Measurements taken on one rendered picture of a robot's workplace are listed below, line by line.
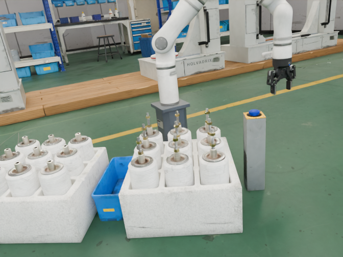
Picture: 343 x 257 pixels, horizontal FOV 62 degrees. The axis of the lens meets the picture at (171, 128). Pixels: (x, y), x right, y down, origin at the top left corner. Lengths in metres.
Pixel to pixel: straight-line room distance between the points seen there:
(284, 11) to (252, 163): 0.58
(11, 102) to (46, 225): 1.76
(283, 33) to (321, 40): 3.11
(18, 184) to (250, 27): 3.01
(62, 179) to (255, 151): 0.71
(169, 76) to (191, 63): 1.77
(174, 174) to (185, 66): 2.21
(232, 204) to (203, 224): 0.12
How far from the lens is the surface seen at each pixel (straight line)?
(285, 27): 1.23
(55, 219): 1.07
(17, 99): 2.72
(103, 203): 1.10
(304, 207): 1.17
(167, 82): 1.31
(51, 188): 1.04
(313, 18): 4.44
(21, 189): 1.10
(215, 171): 0.91
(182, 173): 0.91
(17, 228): 1.17
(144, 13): 7.24
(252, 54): 3.53
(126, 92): 2.75
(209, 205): 0.94
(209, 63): 3.18
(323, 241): 1.05
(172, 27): 1.26
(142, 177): 0.93
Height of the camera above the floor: 0.69
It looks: 22 degrees down
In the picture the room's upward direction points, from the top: 6 degrees counter-clockwise
